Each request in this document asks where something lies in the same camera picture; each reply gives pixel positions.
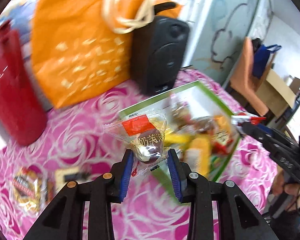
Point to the yellow crackers bag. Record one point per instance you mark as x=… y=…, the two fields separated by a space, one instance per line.
x=32 y=191

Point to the orange tote bag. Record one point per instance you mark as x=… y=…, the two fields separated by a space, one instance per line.
x=81 y=48

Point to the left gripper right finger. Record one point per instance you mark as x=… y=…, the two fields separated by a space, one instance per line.
x=238 y=218

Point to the brown cardboard box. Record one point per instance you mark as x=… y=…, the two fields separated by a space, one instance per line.
x=275 y=94

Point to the red orange snack packet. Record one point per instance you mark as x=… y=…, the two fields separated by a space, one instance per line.
x=221 y=141

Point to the orange chair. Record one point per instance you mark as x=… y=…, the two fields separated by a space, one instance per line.
x=242 y=80

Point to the yellow snack packet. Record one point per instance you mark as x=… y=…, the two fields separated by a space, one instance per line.
x=65 y=175

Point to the yellow chips bag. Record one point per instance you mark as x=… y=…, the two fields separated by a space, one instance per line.
x=174 y=138

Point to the black speaker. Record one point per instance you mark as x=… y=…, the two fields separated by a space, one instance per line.
x=157 y=51

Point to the red thermos jug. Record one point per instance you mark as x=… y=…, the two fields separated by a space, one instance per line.
x=21 y=113

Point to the person right hand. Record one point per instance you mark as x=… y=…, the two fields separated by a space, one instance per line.
x=279 y=186

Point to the green cardboard box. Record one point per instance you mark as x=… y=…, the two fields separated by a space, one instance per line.
x=202 y=102

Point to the blue bag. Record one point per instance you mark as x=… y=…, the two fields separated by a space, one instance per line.
x=261 y=58

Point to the red white candy wrapper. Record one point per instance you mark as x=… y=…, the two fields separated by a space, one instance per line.
x=242 y=117

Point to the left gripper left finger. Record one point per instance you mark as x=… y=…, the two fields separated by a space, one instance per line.
x=63 y=217

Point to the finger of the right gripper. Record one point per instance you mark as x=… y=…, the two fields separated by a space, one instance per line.
x=250 y=130
x=261 y=129

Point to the orange snack pack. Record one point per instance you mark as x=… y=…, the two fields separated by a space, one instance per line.
x=198 y=155

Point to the clear chocolate snack pack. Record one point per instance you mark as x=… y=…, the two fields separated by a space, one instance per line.
x=144 y=134

